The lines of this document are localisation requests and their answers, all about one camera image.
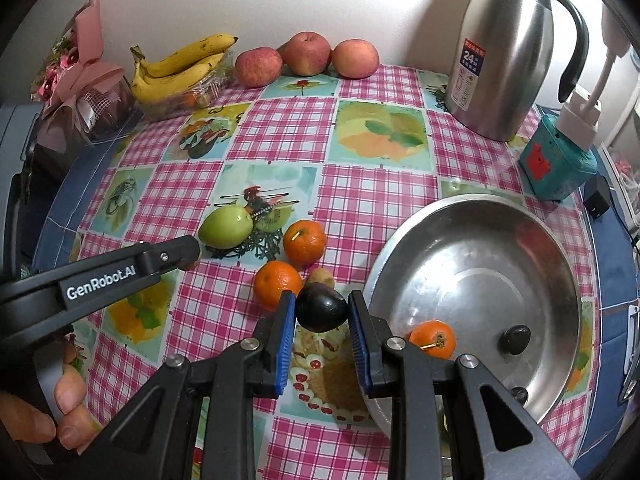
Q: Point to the dark plum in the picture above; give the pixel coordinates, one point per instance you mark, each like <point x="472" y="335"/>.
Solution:
<point x="321" y="306"/>
<point x="520" y="394"/>
<point x="516" y="339"/>

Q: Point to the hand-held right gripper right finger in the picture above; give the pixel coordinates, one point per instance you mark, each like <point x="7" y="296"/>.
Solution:
<point x="359" y="350"/>

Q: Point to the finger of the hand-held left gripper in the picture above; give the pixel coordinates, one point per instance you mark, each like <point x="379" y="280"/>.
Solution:
<point x="175" y="252"/>

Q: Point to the teal box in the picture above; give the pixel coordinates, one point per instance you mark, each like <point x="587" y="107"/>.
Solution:
<point x="555" y="170"/>

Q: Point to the stainless steel bowl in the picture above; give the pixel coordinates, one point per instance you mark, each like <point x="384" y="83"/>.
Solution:
<point x="475" y="270"/>

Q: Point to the small brown kiwi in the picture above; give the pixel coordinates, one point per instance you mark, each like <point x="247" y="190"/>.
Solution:
<point x="320" y="278"/>

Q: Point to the orange tangerine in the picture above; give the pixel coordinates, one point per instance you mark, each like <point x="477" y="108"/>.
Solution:
<point x="304" y="242"/>
<point x="276" y="284"/>
<point x="432" y="339"/>

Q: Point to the black power adapter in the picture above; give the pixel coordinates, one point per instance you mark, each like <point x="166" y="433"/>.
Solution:
<point x="596" y="197"/>

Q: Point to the clear plastic fruit box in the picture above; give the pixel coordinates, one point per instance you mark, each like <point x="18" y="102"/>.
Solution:
<point x="185" y="100"/>

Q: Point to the yellow banana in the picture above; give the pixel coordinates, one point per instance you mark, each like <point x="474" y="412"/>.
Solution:
<point x="200" y="50"/>
<point x="170" y="80"/>

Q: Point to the dark grey appliance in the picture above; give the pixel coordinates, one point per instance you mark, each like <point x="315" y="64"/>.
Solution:
<point x="25" y="185"/>

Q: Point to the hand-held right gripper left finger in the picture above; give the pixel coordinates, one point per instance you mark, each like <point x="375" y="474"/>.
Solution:
<point x="286" y="345"/>

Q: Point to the clear plastic bag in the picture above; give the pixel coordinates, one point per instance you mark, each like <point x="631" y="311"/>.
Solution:
<point x="627" y="170"/>

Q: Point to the stainless steel thermos jug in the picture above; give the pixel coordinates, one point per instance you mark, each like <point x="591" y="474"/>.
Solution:
<point x="505" y="50"/>

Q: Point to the blue tablecloth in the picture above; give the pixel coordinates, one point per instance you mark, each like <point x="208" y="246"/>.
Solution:
<point x="610" y="270"/>

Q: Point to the pink wrapped flower bouquet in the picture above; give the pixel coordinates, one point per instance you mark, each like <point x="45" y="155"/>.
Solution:
<point x="85" y="75"/>

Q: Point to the red apple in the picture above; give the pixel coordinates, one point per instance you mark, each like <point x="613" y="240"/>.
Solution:
<point x="355" y="59"/>
<point x="258" y="66"/>
<point x="307" y="53"/>

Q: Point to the green jujube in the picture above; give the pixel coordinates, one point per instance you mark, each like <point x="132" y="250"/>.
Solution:
<point x="225" y="227"/>

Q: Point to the person's left hand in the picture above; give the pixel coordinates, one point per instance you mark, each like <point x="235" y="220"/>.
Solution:
<point x="75" y="410"/>

